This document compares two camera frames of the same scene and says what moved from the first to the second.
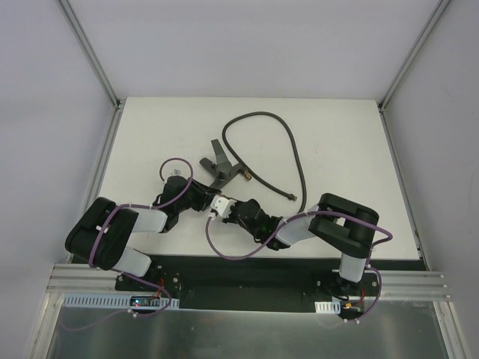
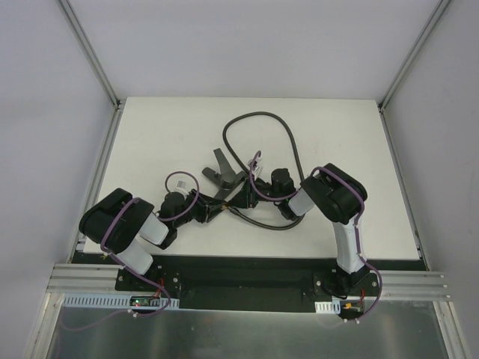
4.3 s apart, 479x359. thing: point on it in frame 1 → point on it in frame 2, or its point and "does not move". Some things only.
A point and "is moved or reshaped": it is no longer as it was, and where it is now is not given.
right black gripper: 233,215 → 246,196
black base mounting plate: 210,283 does not move
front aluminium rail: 69,277 does not move
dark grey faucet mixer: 224,170 is moved or reshaped
